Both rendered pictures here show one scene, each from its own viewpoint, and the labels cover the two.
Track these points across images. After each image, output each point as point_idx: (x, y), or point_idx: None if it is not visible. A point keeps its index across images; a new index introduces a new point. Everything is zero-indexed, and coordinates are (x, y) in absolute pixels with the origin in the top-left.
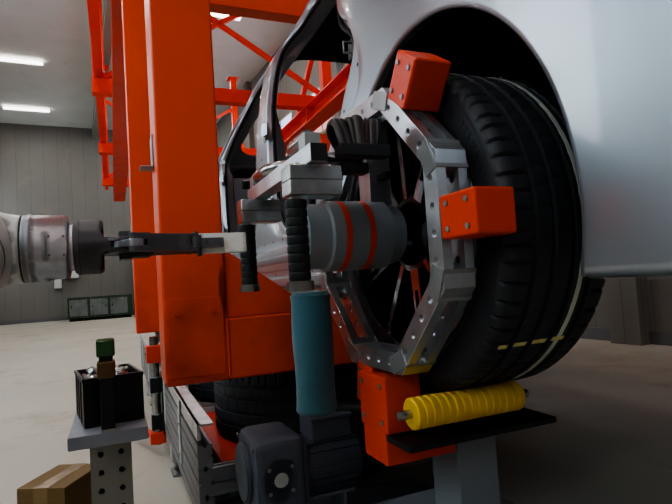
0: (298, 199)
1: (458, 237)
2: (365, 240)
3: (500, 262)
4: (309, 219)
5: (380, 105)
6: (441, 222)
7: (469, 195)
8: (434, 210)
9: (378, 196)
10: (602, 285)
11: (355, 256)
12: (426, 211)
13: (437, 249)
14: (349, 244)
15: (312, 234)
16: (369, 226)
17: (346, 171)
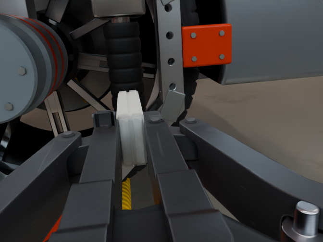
0: (138, 23)
1: (204, 66)
2: (60, 69)
3: (192, 81)
4: (26, 46)
5: None
6: (184, 52)
7: (226, 31)
8: (174, 40)
9: (31, 11)
10: None
11: (52, 90)
12: (160, 40)
13: (176, 76)
14: (55, 77)
15: (37, 69)
16: (59, 52)
17: None
